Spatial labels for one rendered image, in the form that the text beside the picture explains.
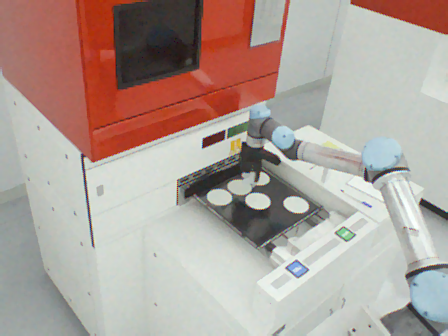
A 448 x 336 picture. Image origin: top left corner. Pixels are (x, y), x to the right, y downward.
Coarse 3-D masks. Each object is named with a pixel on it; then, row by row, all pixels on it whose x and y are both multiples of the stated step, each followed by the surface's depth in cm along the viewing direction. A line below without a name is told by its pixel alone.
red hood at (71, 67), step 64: (0, 0) 146; (64, 0) 110; (128, 0) 114; (192, 0) 129; (256, 0) 145; (0, 64) 172; (64, 64) 123; (128, 64) 125; (192, 64) 141; (256, 64) 161; (64, 128) 141; (128, 128) 135
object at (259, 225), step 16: (240, 176) 188; (272, 176) 190; (208, 192) 178; (256, 192) 180; (272, 192) 181; (288, 192) 182; (224, 208) 170; (240, 208) 171; (272, 208) 173; (240, 224) 164; (256, 224) 165; (272, 224) 165; (288, 224) 166; (256, 240) 158
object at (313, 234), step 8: (320, 224) 170; (328, 224) 171; (312, 232) 166; (320, 232) 167; (304, 240) 163; (312, 240) 163; (288, 248) 158; (272, 256) 155; (272, 264) 155; (280, 264) 152
